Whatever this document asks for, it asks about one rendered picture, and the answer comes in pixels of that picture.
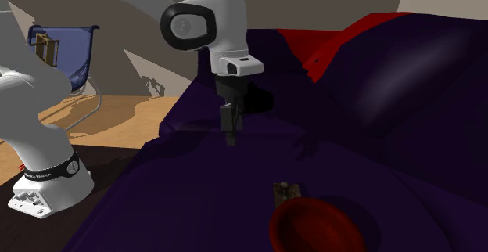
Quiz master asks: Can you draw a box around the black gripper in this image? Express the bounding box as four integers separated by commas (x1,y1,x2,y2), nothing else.
214,74,248,147

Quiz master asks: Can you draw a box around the bed with dark purple cover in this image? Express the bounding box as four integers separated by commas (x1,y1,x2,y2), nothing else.
63,27,488,252

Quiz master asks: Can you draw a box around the small brown block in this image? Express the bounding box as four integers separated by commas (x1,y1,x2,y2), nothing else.
272,181,303,209

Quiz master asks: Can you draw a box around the red pillow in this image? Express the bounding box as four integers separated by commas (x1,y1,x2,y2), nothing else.
276,12,415,84

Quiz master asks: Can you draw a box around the red bowl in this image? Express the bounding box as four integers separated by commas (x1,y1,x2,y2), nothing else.
268,196,368,252

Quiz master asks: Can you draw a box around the dark purple pillow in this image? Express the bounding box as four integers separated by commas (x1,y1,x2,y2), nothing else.
315,13,488,139

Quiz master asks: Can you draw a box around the dark brown robot stand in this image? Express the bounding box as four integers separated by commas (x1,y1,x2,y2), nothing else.
0,144,143,252

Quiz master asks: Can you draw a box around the blue metal-frame chair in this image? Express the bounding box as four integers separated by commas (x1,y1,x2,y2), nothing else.
26,23,103,132

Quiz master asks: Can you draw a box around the small brown wooden frame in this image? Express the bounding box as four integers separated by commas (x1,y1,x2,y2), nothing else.
25,32,61,69

